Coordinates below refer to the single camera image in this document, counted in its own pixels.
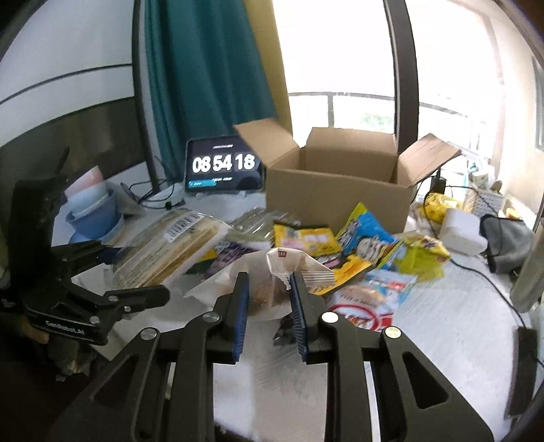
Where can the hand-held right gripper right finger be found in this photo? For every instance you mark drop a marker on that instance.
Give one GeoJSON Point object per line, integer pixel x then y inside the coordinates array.
{"type": "Point", "coordinates": [299, 314]}

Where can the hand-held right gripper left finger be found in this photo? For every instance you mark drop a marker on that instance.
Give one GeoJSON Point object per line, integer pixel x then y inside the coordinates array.
{"type": "Point", "coordinates": [240, 314]}

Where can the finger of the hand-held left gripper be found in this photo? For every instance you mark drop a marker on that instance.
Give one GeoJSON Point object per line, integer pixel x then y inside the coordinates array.
{"type": "Point", "coordinates": [104, 254]}
{"type": "Point", "coordinates": [140, 296]}

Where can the clear bread packet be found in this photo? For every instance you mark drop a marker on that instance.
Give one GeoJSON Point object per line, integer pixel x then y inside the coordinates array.
{"type": "Point", "coordinates": [267, 289]}

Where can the large clear cracker packet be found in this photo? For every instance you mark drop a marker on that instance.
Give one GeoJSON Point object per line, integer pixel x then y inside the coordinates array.
{"type": "Point", "coordinates": [170, 250]}

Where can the purple snack packet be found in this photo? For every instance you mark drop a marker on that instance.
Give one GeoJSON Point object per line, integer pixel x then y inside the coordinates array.
{"type": "Point", "coordinates": [231, 257]}

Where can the red white snack packet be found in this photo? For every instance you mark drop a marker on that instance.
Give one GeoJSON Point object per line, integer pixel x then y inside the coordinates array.
{"type": "Point", "coordinates": [361, 312]}

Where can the yellow black snack packet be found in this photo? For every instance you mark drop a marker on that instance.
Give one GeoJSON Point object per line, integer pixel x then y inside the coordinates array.
{"type": "Point", "coordinates": [348, 272]}

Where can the blue cartoon snack packet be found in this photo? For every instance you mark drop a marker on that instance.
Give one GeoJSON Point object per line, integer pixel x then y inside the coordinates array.
{"type": "Point", "coordinates": [361, 233]}

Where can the cardboard box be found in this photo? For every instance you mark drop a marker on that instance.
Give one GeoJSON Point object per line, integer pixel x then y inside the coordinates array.
{"type": "Point", "coordinates": [331, 199]}

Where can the yellow cartoon snack packet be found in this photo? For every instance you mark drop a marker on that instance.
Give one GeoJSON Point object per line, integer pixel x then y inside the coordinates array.
{"type": "Point", "coordinates": [425, 255]}

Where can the person's left hand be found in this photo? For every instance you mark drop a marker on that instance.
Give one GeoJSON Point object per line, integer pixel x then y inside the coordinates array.
{"type": "Point", "coordinates": [36, 333]}

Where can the pale blue bowl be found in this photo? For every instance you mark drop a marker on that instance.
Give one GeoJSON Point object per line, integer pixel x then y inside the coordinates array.
{"type": "Point", "coordinates": [91, 199]}

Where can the pink bowl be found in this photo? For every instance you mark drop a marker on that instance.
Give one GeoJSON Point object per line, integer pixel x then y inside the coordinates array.
{"type": "Point", "coordinates": [87, 178]}

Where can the white round charger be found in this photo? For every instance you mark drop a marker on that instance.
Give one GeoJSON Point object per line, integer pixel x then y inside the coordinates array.
{"type": "Point", "coordinates": [165, 194]}

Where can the tablet with clock display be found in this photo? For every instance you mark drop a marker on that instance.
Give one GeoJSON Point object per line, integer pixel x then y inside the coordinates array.
{"type": "Point", "coordinates": [221, 163]}

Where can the yellow plastic bag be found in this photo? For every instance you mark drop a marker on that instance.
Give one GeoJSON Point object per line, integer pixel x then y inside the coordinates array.
{"type": "Point", "coordinates": [437, 206]}

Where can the white box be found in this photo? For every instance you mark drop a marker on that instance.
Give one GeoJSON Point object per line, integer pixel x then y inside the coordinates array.
{"type": "Point", "coordinates": [461, 233]}

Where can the black power adapter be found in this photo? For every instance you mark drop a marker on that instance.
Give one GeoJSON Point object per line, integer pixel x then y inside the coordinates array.
{"type": "Point", "coordinates": [438, 187]}

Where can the teal curtain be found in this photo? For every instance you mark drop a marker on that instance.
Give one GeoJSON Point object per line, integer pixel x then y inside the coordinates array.
{"type": "Point", "coordinates": [204, 63]}

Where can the grey cloth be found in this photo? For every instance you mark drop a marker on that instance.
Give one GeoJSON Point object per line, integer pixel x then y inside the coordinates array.
{"type": "Point", "coordinates": [508, 244]}

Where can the white basket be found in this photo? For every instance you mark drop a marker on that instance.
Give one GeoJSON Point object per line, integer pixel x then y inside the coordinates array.
{"type": "Point", "coordinates": [488, 202]}

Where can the patterned paper cup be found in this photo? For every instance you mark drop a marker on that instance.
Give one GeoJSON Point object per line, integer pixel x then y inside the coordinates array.
{"type": "Point", "coordinates": [483, 178]}

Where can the yellow curtain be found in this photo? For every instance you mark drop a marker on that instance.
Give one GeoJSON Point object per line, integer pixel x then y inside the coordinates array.
{"type": "Point", "coordinates": [278, 85]}

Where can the black phone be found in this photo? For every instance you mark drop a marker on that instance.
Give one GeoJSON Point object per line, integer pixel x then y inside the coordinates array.
{"type": "Point", "coordinates": [522, 374]}

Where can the dark window frame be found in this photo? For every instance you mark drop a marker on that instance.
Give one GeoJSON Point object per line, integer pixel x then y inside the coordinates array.
{"type": "Point", "coordinates": [401, 63]}

